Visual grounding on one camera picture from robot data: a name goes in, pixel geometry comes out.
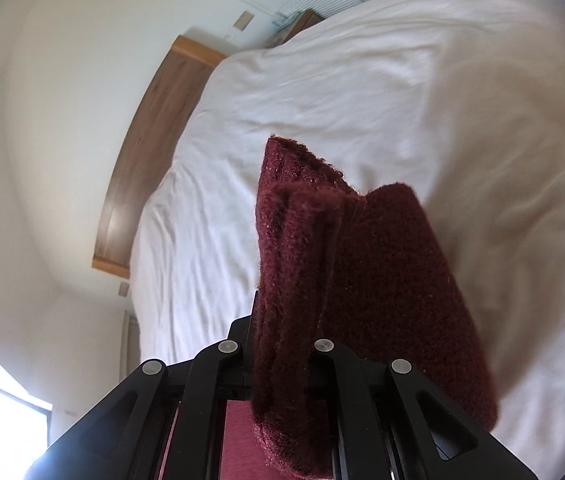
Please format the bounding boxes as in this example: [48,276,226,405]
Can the dark red knit sweater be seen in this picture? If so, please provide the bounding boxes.
[222,133,501,480]

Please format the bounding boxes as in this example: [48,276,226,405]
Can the wooden headboard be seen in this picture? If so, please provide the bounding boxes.
[92,35,225,280]

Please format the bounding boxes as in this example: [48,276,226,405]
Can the white bed sheet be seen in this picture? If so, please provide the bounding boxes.
[131,0,565,479]

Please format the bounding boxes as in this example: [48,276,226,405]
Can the wooden bedside table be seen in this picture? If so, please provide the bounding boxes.
[266,9,324,48]

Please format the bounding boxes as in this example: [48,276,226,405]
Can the beige wall switch plate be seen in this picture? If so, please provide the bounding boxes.
[232,11,254,32]

